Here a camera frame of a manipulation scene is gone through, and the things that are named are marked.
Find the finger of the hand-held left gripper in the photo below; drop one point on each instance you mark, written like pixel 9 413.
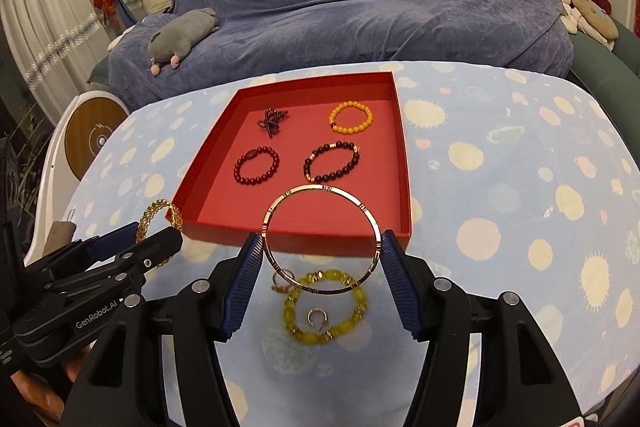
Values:
pixel 160 244
pixel 112 242

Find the white sheer curtain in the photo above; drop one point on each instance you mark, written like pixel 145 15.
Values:
pixel 40 32

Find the red ribbon bow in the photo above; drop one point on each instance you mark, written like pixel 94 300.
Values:
pixel 107 2

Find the dark green bed frame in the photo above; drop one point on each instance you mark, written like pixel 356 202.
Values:
pixel 605 72

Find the brown flat object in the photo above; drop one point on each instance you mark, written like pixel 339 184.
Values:
pixel 60 234

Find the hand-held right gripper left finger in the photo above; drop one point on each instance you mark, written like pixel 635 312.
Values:
pixel 242 287

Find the thin gold bangle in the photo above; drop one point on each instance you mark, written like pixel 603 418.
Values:
pixel 320 188

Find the light blue planet-print sheet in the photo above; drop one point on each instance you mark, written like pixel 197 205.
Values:
pixel 500 207

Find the beige plush toy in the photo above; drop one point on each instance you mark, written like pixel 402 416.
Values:
pixel 592 17

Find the white device with wooden disc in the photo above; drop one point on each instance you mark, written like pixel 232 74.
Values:
pixel 92 132

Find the person's left hand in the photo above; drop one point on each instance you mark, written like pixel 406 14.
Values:
pixel 35 387

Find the red cardboard box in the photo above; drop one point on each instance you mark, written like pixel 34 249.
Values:
pixel 225 207

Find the dry plant twigs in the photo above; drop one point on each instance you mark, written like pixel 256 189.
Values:
pixel 20 157

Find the grey plush mouse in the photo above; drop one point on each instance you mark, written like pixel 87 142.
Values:
pixel 180 34

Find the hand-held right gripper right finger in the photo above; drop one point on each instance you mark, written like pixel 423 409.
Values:
pixel 400 287

